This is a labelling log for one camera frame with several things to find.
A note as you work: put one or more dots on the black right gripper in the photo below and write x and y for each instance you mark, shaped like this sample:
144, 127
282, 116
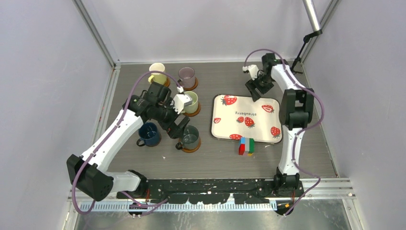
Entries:
252, 87

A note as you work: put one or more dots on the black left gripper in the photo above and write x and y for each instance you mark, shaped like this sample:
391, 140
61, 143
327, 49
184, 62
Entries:
174, 130

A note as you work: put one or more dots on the dark green mug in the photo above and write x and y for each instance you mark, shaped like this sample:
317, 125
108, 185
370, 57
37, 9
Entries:
189, 139

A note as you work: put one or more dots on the light green mug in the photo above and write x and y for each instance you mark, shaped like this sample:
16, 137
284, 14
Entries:
193, 106

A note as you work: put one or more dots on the dark blue mug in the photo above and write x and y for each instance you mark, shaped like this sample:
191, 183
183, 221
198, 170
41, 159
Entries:
147, 130

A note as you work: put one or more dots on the cream tray with black rim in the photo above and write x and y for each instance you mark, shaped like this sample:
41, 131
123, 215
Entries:
234, 117

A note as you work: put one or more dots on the cream mug yellow handle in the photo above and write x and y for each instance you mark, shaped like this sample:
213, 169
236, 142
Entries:
157, 77

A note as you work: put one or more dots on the lilac mug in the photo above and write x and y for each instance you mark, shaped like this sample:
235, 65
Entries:
186, 72

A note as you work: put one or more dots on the multicolour toy brick block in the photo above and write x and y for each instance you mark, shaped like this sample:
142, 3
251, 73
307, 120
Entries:
246, 146

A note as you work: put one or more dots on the dark brown wooden coaster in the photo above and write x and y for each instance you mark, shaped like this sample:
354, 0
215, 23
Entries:
153, 141

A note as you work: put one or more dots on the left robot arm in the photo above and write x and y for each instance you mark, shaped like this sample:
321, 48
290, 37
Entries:
89, 171

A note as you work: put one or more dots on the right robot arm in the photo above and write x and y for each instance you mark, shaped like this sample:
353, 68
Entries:
296, 113

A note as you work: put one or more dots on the silver pole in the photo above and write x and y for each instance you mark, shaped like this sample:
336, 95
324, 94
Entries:
312, 15

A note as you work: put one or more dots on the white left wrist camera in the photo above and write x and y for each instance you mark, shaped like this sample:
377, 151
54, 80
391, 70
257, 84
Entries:
181, 101

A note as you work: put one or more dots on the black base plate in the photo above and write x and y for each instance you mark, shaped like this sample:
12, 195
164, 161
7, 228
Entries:
212, 191

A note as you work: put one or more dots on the black camera tripod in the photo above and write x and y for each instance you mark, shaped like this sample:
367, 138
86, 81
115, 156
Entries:
306, 40

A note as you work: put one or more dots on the aluminium front rail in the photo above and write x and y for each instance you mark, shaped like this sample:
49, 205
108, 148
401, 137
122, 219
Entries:
314, 189

